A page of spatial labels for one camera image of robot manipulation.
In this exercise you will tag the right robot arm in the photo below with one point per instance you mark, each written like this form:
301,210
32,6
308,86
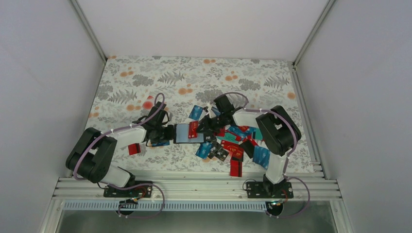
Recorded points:
279,133

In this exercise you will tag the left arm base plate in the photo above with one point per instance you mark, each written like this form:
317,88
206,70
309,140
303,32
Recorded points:
138,189

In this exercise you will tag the translucent red dot card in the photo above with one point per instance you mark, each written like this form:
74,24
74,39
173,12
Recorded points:
149,103

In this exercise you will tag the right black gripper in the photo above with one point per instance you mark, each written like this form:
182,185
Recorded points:
206,124

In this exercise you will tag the teal card centre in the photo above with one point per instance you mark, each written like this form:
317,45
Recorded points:
230,137

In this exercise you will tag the floral patterned table mat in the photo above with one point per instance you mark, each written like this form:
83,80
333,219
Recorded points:
128,81

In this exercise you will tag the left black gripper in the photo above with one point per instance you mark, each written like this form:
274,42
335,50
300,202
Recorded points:
169,136

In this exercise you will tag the aluminium rail frame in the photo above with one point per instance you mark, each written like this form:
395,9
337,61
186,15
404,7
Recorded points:
197,191

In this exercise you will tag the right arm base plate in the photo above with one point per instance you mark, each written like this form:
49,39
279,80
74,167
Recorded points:
267,190

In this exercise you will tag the red card left side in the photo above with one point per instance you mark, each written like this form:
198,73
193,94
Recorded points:
134,149

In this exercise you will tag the blue card near centre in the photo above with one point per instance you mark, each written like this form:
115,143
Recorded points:
196,113

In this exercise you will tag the blue card fan right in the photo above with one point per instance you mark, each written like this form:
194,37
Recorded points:
261,156

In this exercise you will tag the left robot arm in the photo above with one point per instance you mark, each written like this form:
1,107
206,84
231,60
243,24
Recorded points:
91,157

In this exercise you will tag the red vip card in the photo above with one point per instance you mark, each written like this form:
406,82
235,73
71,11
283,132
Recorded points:
193,129
234,149

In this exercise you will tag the black card holder wallet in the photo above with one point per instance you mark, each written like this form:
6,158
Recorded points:
184,135

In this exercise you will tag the blue card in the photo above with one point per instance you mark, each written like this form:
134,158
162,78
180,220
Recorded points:
196,113
204,150

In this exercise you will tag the blue card lower centre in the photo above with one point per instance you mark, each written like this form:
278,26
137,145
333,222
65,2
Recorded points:
204,150

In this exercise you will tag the red card at front edge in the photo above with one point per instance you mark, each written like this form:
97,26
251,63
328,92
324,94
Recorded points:
235,168

